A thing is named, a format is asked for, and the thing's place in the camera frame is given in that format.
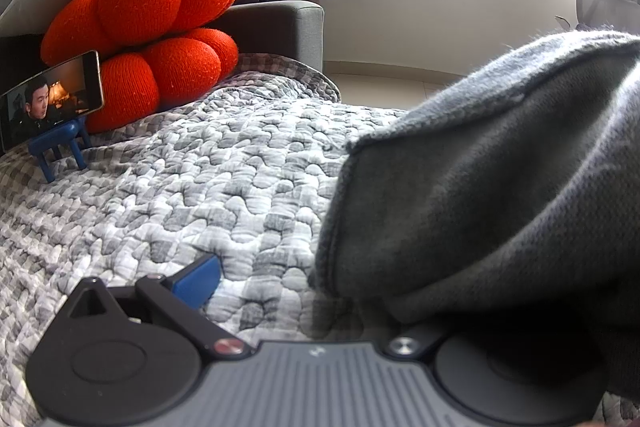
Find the blue phone stand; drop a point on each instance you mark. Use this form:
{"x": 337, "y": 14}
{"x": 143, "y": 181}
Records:
{"x": 55, "y": 148}

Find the smartphone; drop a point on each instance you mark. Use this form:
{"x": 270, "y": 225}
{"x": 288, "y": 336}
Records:
{"x": 50, "y": 99}

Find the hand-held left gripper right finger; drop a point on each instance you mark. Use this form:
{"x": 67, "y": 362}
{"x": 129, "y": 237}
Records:
{"x": 404, "y": 346}

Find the grey knit sweater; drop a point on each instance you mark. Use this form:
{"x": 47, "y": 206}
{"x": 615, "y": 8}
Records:
{"x": 475, "y": 182}

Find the orange knot cushion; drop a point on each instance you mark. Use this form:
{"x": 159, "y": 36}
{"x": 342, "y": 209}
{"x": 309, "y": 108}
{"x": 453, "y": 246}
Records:
{"x": 140, "y": 2}

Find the grey office chair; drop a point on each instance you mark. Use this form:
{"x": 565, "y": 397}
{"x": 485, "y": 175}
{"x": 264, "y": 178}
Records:
{"x": 600, "y": 7}

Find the grey checked quilt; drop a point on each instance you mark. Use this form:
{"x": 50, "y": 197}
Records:
{"x": 200, "y": 167}

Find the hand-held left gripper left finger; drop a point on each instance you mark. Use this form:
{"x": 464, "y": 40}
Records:
{"x": 197, "y": 283}

